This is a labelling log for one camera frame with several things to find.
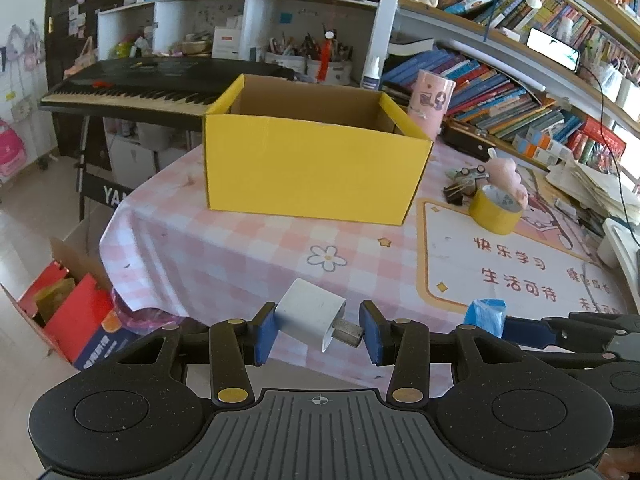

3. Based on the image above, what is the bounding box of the white shelf unit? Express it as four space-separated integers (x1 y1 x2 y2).
96 0 382 90

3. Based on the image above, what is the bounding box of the white storage bin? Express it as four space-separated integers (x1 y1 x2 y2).
596 218 640 288

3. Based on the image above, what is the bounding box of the dark wooden case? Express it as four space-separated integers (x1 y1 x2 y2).
440 119 497 162

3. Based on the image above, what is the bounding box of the pink tote bag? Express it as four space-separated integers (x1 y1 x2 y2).
6 20 47 72

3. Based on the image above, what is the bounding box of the dark wooden door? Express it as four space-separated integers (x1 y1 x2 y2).
44 0 146 92

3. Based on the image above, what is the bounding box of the row of blue-spined books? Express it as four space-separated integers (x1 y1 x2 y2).
382 45 628 173

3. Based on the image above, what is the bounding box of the pink plush toy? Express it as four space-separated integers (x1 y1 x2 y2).
486 156 529 211

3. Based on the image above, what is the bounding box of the yellow cardboard box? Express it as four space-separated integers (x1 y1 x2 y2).
202 74 434 226

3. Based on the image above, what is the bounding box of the white box red label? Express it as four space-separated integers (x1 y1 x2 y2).
211 26 245 60

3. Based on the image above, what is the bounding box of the stack of loose papers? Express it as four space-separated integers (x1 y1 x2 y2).
545 157 640 228

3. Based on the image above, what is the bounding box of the white charger adapter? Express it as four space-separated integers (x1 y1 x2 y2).
274 278 365 353

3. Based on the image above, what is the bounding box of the pink trash bag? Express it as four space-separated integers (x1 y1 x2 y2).
111 287 185 337

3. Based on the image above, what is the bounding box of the black binder clip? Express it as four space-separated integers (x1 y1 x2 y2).
442 182 477 207

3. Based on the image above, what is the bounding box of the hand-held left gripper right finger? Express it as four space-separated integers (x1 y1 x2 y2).
359 300 526 406

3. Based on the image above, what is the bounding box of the yellow tape roll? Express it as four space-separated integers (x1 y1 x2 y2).
468 185 524 236

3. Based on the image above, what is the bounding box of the white spray bottle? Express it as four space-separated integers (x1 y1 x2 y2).
361 55 384 90

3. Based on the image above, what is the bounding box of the pink backpack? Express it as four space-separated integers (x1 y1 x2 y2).
0 119 32 182

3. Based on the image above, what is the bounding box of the grey toy car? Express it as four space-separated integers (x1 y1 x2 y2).
445 164 489 187

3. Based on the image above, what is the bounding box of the red pen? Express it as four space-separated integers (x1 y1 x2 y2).
321 31 335 84

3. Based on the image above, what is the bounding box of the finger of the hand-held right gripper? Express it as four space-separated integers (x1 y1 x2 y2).
502 316 618 361
567 311 640 333

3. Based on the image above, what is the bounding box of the pink checked tablecloth desktop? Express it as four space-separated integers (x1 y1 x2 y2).
99 125 640 396

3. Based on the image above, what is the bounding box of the cartoon girl desk mat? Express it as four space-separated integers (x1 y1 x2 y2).
416 162 632 328

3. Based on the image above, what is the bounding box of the row of colourful thin books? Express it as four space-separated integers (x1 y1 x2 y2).
440 0 640 83

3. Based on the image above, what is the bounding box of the patterned pen holder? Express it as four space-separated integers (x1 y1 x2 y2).
306 57 352 86

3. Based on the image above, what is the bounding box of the box of red packets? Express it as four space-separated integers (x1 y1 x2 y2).
0 236 115 366

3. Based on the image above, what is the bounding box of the black electronic keyboard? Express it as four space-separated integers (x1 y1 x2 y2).
39 57 296 122

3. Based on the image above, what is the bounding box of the white pen holder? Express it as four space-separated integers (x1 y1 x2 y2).
264 50 307 75

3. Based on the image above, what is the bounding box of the black keyboard stand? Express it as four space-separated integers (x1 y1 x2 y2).
75 115 135 222

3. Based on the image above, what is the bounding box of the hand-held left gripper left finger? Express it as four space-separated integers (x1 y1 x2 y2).
107 301 279 408

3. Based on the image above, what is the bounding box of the pink cartoon cylinder container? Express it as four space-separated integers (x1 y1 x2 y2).
406 70 457 137

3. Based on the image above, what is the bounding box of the smartphone with lit screen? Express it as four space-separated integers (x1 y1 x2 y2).
526 27 582 72

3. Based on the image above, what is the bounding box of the black cable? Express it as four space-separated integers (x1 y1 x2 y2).
579 57 640 248

